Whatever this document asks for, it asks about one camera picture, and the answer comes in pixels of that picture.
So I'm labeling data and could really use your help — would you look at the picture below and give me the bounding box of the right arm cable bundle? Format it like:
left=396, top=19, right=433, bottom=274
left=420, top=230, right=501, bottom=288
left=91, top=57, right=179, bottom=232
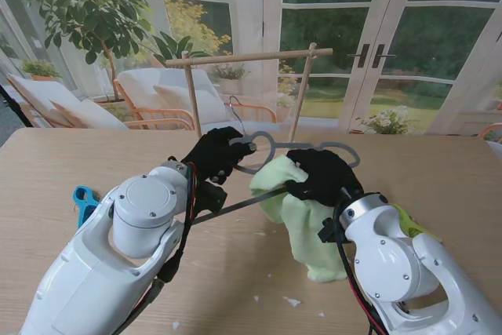
left=333, top=201, right=387, bottom=335

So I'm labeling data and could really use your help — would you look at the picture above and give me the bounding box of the wooden hanging rack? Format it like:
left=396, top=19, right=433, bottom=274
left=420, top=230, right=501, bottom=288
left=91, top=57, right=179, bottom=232
left=164, top=42, right=334, bottom=167

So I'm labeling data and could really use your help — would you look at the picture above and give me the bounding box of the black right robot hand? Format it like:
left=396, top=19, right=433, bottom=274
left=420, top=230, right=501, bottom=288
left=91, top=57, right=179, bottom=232
left=285, top=147, right=366, bottom=209

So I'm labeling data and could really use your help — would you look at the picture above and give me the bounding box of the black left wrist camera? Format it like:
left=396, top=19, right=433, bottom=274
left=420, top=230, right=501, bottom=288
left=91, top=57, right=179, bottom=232
left=195, top=181, right=228, bottom=215

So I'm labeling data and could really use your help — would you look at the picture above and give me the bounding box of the black tripod leg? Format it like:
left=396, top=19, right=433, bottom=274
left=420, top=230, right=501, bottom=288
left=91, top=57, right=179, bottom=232
left=0, top=83, right=36, bottom=129

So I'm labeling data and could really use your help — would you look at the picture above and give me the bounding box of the blue clothes peg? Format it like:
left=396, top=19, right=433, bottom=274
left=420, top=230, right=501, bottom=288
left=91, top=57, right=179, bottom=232
left=73, top=185, right=101, bottom=230

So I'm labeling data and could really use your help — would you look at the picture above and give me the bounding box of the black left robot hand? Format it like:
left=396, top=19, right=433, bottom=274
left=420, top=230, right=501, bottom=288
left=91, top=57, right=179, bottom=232
left=180, top=126, right=260, bottom=186

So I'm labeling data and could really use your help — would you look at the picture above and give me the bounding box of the light green square towel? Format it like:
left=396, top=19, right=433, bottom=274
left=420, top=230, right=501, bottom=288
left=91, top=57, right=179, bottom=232
left=249, top=155, right=348, bottom=284

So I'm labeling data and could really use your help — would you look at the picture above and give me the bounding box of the lime green clothes peg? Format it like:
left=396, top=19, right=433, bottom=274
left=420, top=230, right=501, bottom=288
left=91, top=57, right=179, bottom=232
left=391, top=203, right=442, bottom=244

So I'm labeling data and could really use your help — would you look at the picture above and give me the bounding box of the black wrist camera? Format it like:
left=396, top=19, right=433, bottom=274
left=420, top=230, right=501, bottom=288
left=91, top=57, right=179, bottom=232
left=317, top=217, right=342, bottom=245
left=195, top=181, right=228, bottom=215

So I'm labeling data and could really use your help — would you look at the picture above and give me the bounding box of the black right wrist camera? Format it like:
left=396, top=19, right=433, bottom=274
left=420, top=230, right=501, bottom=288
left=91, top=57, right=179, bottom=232
left=317, top=217, right=342, bottom=245

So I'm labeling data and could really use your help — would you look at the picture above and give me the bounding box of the grey heart clothes hanger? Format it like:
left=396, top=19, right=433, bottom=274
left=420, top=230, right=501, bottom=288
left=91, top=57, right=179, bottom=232
left=191, top=95, right=361, bottom=226

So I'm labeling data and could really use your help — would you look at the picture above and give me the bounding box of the printed garden room backdrop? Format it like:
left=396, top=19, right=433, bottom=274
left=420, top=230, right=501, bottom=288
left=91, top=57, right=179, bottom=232
left=0, top=0, right=502, bottom=136

